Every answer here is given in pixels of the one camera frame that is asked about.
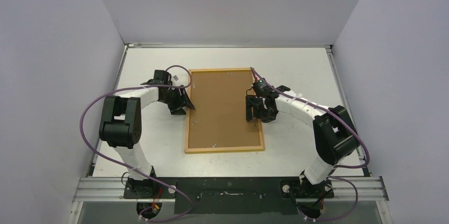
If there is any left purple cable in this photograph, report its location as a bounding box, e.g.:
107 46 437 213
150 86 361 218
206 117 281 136
79 64 194 223

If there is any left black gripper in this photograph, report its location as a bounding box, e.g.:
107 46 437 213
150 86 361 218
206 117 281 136
160 86 194 115

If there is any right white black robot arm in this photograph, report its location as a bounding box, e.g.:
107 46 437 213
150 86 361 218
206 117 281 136
245 80 360 198

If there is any brown frame backing board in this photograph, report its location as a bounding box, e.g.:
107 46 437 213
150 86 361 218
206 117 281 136
187 71 262 149

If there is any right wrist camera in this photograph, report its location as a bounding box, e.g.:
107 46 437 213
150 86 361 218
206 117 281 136
252 79 271 97

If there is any yellow wooden picture frame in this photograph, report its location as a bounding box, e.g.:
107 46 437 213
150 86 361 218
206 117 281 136
184 68 266 154

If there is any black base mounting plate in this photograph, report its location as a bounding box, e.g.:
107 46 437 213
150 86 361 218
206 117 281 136
122 176 335 216

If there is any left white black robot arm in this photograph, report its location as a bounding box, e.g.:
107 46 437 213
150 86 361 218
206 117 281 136
99 70 195 198

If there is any aluminium front rail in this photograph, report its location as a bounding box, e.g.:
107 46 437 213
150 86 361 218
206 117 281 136
73 177 389 202

